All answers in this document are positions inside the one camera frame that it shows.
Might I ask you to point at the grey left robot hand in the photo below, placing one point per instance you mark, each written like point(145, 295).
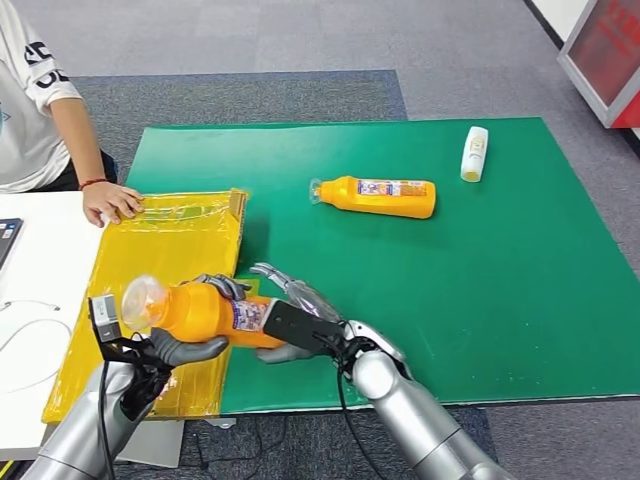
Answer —
point(190, 351)

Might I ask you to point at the person's forearm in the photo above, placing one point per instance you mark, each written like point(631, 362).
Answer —
point(80, 142)

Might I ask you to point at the yellow plastic-wrapped flat cardboard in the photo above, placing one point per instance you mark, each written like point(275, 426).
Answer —
point(164, 252)

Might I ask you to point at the person's hand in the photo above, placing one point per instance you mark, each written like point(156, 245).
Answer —
point(107, 202)

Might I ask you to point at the red and white display stand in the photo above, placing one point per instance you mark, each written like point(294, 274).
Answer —
point(605, 53)

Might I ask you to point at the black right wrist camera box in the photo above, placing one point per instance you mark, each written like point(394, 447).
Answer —
point(300, 326)

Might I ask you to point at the white table base plate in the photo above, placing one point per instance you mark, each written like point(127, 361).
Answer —
point(160, 444)

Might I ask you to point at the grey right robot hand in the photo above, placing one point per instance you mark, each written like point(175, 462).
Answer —
point(310, 301)

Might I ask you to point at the seated person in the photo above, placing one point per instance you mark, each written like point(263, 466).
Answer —
point(25, 119)

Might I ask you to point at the green table mat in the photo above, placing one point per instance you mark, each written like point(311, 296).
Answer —
point(500, 265)

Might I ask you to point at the small white bottle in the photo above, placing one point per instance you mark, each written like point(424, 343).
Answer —
point(474, 155)

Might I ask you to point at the orange bottle with clear cap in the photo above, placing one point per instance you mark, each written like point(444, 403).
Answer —
point(200, 314)
point(380, 204)

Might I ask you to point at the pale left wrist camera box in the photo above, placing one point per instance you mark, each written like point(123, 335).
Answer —
point(105, 314)

